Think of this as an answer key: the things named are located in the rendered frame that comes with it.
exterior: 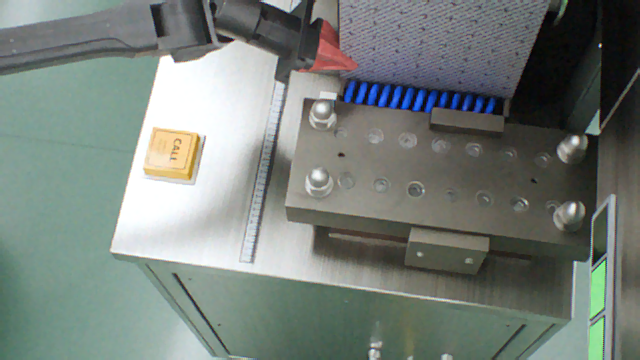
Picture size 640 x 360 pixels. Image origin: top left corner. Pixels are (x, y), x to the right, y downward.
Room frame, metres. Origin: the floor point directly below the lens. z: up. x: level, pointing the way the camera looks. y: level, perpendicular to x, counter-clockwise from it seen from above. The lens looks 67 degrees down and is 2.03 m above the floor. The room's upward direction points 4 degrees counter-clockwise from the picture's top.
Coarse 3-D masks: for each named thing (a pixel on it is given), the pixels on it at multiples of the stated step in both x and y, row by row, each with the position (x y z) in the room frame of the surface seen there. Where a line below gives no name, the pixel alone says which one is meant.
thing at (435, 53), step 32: (352, 32) 0.56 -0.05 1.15; (384, 32) 0.55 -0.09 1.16; (416, 32) 0.54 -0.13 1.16; (448, 32) 0.53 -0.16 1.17; (480, 32) 0.52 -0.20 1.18; (512, 32) 0.52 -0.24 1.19; (384, 64) 0.55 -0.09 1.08; (416, 64) 0.54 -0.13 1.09; (448, 64) 0.53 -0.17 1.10; (480, 64) 0.52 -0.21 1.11; (512, 64) 0.51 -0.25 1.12
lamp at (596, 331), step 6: (594, 324) 0.17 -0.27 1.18; (600, 324) 0.16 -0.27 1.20; (594, 330) 0.16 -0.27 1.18; (600, 330) 0.16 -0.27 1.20; (594, 336) 0.16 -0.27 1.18; (600, 336) 0.15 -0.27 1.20; (594, 342) 0.15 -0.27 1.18; (600, 342) 0.15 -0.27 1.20; (594, 348) 0.14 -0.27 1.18; (600, 348) 0.14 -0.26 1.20; (594, 354) 0.14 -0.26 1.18; (600, 354) 0.13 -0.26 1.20
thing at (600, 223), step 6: (606, 210) 0.28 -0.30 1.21; (600, 216) 0.28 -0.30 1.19; (606, 216) 0.27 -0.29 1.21; (594, 222) 0.28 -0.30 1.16; (600, 222) 0.28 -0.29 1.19; (606, 222) 0.27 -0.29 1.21; (594, 228) 0.28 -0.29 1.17; (600, 228) 0.27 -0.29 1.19; (606, 228) 0.26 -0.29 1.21; (594, 234) 0.27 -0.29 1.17; (600, 234) 0.26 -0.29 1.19; (594, 240) 0.26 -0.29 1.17; (600, 240) 0.25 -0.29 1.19; (594, 246) 0.26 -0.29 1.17; (600, 246) 0.25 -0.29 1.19; (594, 252) 0.25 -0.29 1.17; (600, 252) 0.24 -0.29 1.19; (594, 258) 0.24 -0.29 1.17
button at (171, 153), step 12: (156, 132) 0.55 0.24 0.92; (168, 132) 0.55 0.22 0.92; (180, 132) 0.54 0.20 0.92; (192, 132) 0.54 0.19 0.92; (156, 144) 0.53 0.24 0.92; (168, 144) 0.53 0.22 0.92; (180, 144) 0.52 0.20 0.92; (192, 144) 0.52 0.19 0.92; (156, 156) 0.51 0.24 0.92; (168, 156) 0.51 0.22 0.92; (180, 156) 0.51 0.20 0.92; (192, 156) 0.51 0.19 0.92; (144, 168) 0.49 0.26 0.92; (156, 168) 0.49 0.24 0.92; (168, 168) 0.49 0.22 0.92; (180, 168) 0.49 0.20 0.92; (192, 168) 0.49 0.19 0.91
